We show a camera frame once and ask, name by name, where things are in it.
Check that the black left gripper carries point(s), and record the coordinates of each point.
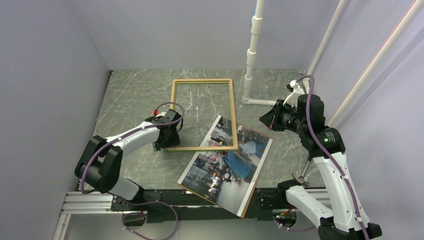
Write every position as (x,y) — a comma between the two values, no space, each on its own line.
(174,141)

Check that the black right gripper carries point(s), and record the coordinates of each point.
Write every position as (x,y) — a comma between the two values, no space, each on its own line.
(271,119)

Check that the wooden picture frame green inlay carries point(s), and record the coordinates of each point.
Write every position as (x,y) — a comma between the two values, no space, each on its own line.
(202,102)

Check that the printed photo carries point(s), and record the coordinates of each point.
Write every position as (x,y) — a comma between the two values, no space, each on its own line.
(228,178)

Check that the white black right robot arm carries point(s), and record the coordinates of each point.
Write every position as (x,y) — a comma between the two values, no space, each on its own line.
(346,219)

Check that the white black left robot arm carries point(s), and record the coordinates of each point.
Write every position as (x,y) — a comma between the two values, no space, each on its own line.
(100,163)

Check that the white pvc pipe stand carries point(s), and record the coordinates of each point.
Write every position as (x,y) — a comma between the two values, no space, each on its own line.
(292,31)

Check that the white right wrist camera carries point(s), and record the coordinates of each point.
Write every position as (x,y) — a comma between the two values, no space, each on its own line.
(296,89)

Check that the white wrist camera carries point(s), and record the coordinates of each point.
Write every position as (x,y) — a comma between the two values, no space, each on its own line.
(296,89)
(159,114)

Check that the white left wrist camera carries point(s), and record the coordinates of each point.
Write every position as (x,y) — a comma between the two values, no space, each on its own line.
(159,114)

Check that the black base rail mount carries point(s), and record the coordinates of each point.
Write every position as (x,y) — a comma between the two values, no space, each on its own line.
(263,206)

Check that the black handled hammer tool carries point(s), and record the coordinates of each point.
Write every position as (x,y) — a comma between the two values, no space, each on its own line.
(300,180)

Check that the aluminium extrusion rail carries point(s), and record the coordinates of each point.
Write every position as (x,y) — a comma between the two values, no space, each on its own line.
(77,203)

